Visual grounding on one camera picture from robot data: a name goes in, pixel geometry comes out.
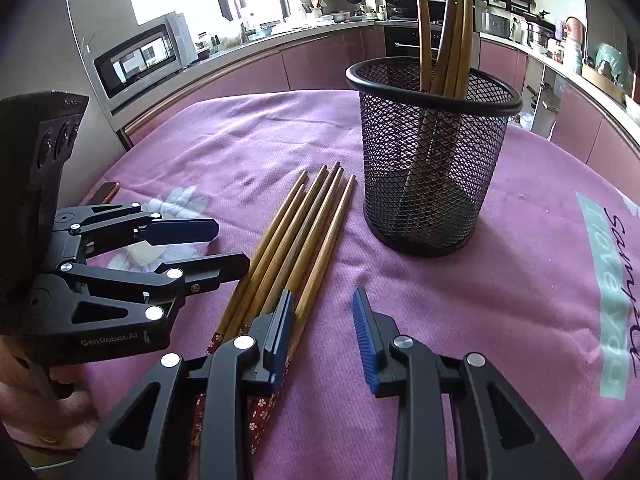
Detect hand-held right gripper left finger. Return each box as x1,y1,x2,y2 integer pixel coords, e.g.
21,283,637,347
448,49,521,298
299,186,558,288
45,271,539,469
65,289,296,480

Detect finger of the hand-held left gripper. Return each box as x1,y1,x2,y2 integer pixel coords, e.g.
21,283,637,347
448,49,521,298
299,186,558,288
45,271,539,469
52,202,220,252
57,252,251,324

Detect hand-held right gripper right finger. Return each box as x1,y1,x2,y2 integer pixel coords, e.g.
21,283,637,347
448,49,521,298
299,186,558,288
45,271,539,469
352,287,583,480

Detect bundle of wooden chopsticks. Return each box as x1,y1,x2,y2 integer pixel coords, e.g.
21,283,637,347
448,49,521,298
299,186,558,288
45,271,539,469
189,161,357,463

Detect black mesh pen holder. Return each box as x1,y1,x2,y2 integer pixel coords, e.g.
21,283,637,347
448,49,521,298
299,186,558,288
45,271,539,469
346,57,523,257

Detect red-patterned wooden chopstick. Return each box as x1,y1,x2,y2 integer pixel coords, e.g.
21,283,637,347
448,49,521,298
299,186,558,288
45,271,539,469
440,0,476,196
402,0,437,201
430,0,472,196

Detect brown smartphone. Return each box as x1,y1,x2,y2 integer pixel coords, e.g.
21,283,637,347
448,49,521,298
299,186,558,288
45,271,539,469
82,181,121,206

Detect pink printed tablecloth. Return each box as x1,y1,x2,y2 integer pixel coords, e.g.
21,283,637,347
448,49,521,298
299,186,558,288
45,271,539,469
75,89,640,480

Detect white microwave oven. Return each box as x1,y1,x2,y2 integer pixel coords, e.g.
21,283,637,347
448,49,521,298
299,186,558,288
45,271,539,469
92,11,198,113

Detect pink kitchen base cabinets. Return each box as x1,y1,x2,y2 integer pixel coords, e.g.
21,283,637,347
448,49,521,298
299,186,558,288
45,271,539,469
117,25,640,171

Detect black built-in oven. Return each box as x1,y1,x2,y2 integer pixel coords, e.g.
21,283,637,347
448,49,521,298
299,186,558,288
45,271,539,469
384,25,481,63

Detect round bamboo steamer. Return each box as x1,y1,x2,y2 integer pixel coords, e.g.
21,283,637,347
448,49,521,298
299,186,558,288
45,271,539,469
580,65,626,96

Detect steel steamer pot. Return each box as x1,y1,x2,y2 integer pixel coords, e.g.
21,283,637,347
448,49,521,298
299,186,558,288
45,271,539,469
525,20,556,48

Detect pink thermos jug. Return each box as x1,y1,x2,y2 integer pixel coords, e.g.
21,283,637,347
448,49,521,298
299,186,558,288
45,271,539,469
564,16,587,61

